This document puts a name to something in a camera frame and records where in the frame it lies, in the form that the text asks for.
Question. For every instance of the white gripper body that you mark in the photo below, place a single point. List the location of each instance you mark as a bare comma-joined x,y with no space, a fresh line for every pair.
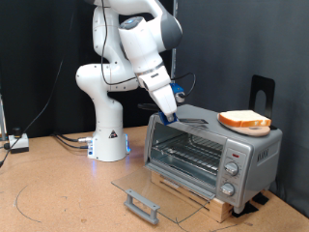
159,90

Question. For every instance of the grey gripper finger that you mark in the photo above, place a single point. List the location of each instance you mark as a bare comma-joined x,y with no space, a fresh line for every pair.
171,116

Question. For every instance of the white bread slice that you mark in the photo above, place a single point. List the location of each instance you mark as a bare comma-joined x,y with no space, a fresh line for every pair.
244,116

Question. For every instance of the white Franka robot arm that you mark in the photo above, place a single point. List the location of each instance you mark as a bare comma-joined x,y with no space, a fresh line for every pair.
106,77

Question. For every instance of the silver oven temperature knob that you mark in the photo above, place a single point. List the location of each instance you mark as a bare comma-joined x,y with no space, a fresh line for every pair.
231,168

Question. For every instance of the silver oven timer knob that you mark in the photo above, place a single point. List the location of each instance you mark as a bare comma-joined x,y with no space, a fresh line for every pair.
227,189

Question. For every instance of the silver toaster oven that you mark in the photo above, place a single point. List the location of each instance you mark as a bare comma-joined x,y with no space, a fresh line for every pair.
257,154

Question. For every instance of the tall metal pole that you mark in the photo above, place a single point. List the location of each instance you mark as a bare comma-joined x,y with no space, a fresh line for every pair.
174,64

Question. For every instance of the oval wooden cutting board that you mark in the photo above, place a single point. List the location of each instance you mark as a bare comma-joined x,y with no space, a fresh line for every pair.
254,131

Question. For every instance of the black metal bookend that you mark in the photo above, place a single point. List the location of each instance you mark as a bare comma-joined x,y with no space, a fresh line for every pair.
262,83

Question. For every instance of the wooden pallet base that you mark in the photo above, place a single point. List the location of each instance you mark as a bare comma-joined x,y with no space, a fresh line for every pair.
222,209

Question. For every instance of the black foam pad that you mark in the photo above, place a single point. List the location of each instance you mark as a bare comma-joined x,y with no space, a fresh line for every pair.
244,209
261,199

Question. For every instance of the thin metal stand pole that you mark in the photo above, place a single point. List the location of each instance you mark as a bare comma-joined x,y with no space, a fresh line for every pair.
2,119

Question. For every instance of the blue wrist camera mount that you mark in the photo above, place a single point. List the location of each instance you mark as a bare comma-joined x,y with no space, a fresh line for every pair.
177,90

